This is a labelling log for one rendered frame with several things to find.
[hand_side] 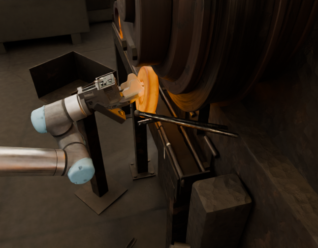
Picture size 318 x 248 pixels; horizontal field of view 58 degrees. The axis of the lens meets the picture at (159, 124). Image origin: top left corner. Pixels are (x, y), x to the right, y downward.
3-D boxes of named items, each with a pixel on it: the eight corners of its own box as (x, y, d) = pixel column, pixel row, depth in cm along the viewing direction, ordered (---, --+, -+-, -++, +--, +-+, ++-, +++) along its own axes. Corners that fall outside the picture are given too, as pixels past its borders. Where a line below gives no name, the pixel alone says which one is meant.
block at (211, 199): (223, 231, 74) (239, 169, 59) (237, 261, 68) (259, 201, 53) (183, 241, 72) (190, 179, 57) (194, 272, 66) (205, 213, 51)
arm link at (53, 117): (43, 124, 92) (28, 105, 86) (76, 112, 92) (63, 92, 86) (43, 141, 86) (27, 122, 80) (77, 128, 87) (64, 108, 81)
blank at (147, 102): (149, 60, 92) (139, 59, 91) (162, 78, 80) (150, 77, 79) (142, 103, 100) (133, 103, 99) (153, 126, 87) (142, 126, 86)
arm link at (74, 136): (70, 168, 91) (53, 147, 84) (63, 146, 99) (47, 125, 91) (92, 156, 93) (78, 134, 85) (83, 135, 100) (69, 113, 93)
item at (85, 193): (97, 166, 166) (73, 50, 120) (129, 190, 153) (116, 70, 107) (67, 188, 154) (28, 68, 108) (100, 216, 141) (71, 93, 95)
